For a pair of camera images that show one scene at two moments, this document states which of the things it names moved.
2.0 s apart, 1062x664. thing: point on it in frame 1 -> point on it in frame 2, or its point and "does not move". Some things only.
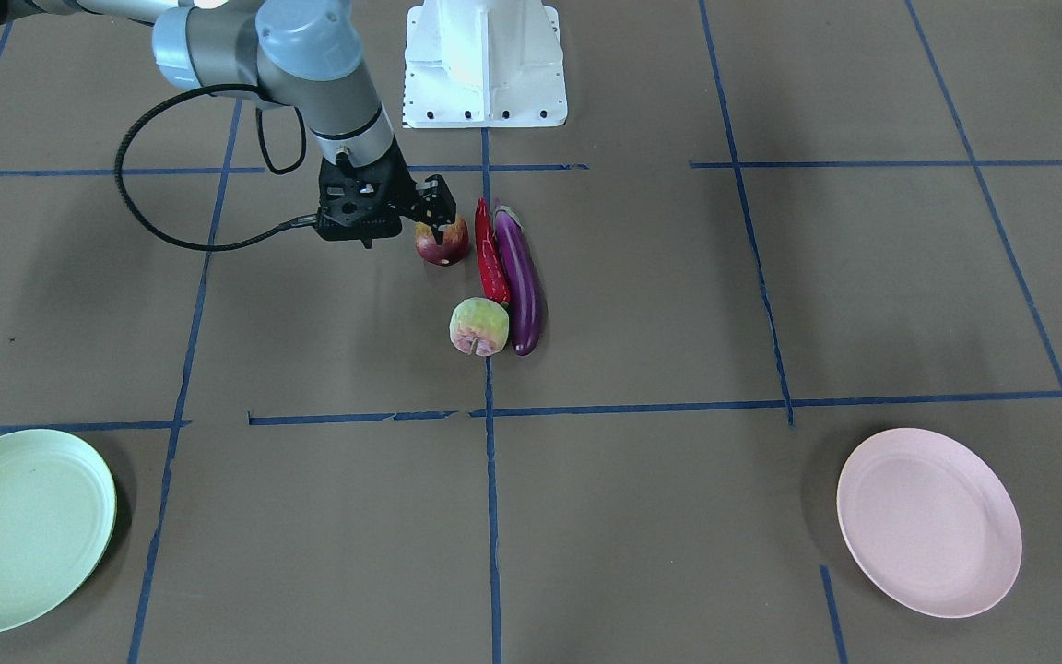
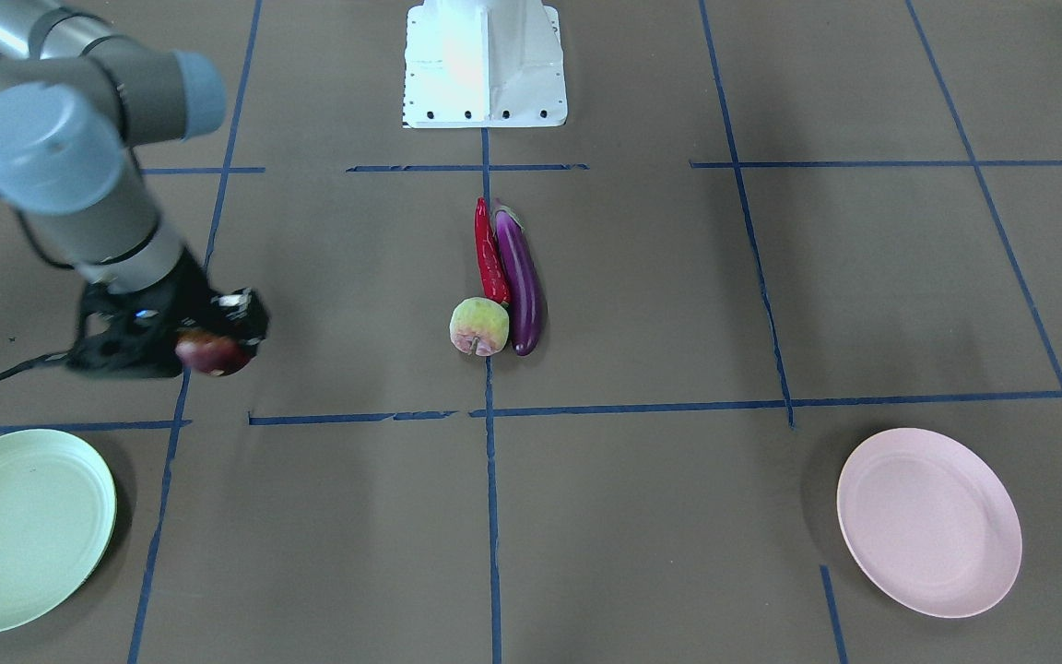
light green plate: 26,517 does not move
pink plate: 928,524 does not move
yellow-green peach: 478,326 does not move
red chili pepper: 491,255 does not move
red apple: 451,251 -> 213,353
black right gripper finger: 437,199 -> 241,314
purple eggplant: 523,278 does not move
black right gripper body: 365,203 -> 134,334
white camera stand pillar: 484,64 does not move
